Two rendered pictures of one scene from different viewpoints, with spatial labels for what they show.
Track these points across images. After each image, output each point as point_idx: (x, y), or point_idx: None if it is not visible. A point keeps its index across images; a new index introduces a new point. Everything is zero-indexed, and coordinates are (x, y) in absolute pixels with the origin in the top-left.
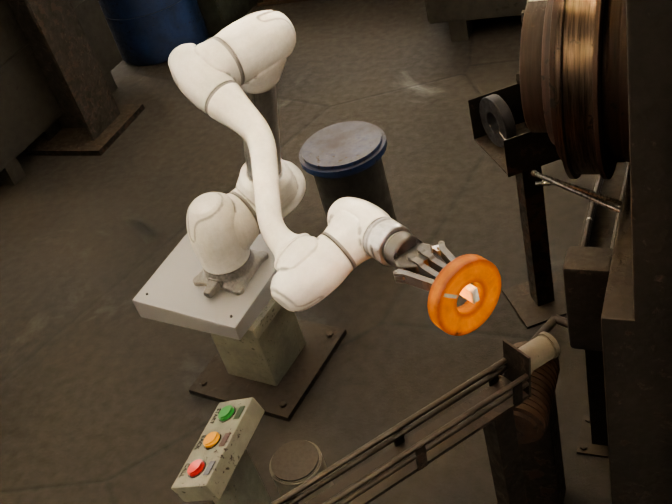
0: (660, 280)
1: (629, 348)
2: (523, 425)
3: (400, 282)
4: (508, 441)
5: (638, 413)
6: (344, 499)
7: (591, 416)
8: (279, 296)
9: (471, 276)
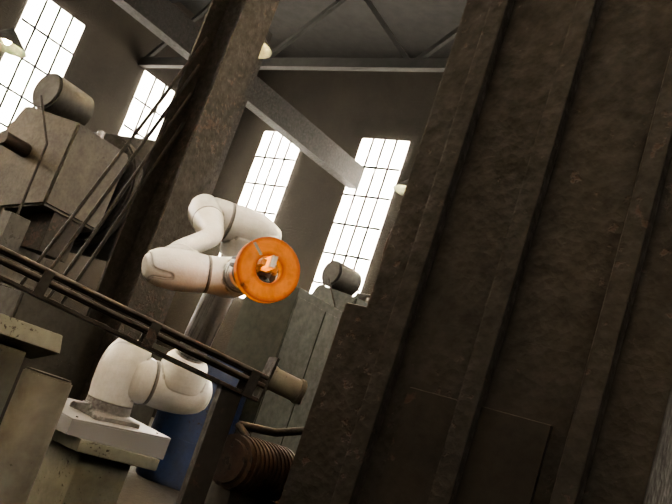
0: (396, 266)
1: (352, 336)
2: (236, 454)
3: (231, 264)
4: (216, 435)
5: (330, 419)
6: (80, 294)
7: None
8: (148, 254)
9: (280, 252)
